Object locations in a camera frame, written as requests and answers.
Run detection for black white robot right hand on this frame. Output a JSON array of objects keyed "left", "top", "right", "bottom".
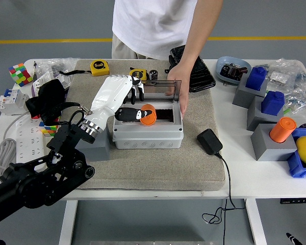
[{"left": 286, "top": 232, "right": 303, "bottom": 245}]

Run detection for person's left hand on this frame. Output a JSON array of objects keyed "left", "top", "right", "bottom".
[{"left": 165, "top": 62, "right": 194, "bottom": 119}]

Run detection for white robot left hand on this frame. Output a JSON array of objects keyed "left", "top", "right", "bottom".
[{"left": 88, "top": 75, "right": 154, "bottom": 130}]

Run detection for smoked transparent box lid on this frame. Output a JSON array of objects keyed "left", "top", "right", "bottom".
[{"left": 122, "top": 79, "right": 182, "bottom": 103}]

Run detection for orange cylinder battery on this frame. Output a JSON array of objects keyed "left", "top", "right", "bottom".
[
  {"left": 269, "top": 116, "right": 297, "bottom": 143},
  {"left": 139, "top": 103, "right": 157, "bottom": 127}
]

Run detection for grey plastic junction box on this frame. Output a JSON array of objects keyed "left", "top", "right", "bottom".
[{"left": 112, "top": 101, "right": 184, "bottom": 150}]

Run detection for blue block battery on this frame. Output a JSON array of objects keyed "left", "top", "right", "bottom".
[
  {"left": 245, "top": 66, "right": 268, "bottom": 91},
  {"left": 261, "top": 91, "right": 285, "bottom": 115}
]

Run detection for black foot pedal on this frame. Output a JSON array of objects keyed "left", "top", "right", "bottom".
[{"left": 164, "top": 45, "right": 216, "bottom": 93}]

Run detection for small yellow tape measure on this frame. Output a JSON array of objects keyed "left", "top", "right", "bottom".
[{"left": 129, "top": 68, "right": 148, "bottom": 82}]

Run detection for black table control panel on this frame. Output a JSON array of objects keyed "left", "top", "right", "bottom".
[{"left": 279, "top": 198, "right": 306, "bottom": 205}]

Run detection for white table leg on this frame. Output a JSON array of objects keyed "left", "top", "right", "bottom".
[
  {"left": 245, "top": 199, "right": 268, "bottom": 245},
  {"left": 58, "top": 200, "right": 79, "bottom": 245}
]

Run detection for white electrical module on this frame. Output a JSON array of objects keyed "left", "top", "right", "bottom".
[{"left": 55, "top": 73, "right": 72, "bottom": 90}]

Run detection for light blue bowl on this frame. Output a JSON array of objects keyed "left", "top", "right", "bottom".
[{"left": 216, "top": 56, "right": 252, "bottom": 86}]

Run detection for dark electronic parts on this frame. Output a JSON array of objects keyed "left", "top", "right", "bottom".
[{"left": 220, "top": 62, "right": 248, "bottom": 82}]

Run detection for grey holder block round hole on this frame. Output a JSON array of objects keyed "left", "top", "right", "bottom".
[{"left": 75, "top": 127, "right": 111, "bottom": 162}]

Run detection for person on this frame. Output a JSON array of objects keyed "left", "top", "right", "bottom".
[{"left": 111, "top": 0, "right": 224, "bottom": 61}]

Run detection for black cloth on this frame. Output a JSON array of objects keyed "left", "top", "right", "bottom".
[{"left": 25, "top": 79, "right": 67, "bottom": 120}]

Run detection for clear plastic bag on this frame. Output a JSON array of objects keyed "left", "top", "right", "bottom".
[{"left": 37, "top": 57, "right": 80, "bottom": 77}]

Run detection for small colourful puzzle cube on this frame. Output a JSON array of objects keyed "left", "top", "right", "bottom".
[{"left": 38, "top": 119, "right": 60, "bottom": 138}]

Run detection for white printed label pack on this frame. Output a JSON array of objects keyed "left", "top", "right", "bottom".
[{"left": 31, "top": 70, "right": 54, "bottom": 96}]

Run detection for black power adapter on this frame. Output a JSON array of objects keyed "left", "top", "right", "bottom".
[{"left": 196, "top": 128, "right": 223, "bottom": 155}]

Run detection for blue plastic bin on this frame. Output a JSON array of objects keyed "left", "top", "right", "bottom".
[{"left": 286, "top": 127, "right": 306, "bottom": 178}]

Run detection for grey-brown fabric mat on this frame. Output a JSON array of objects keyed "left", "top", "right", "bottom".
[{"left": 63, "top": 59, "right": 226, "bottom": 192}]

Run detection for large colourful puzzle cube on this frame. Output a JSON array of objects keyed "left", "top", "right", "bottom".
[{"left": 8, "top": 63, "right": 34, "bottom": 88}]

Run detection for white power strip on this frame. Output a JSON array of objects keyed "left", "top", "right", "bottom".
[{"left": 15, "top": 113, "right": 54, "bottom": 172}]

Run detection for white circuit breaker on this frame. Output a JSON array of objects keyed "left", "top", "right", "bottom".
[{"left": 0, "top": 88, "right": 30, "bottom": 117}]

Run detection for clear bags of small parts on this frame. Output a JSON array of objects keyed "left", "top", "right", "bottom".
[{"left": 256, "top": 58, "right": 306, "bottom": 115}]

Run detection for yellow tape measure with strap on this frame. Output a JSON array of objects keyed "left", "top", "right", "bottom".
[{"left": 59, "top": 60, "right": 110, "bottom": 77}]

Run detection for black adapter cord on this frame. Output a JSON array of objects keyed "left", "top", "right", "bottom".
[{"left": 201, "top": 152, "right": 246, "bottom": 245}]

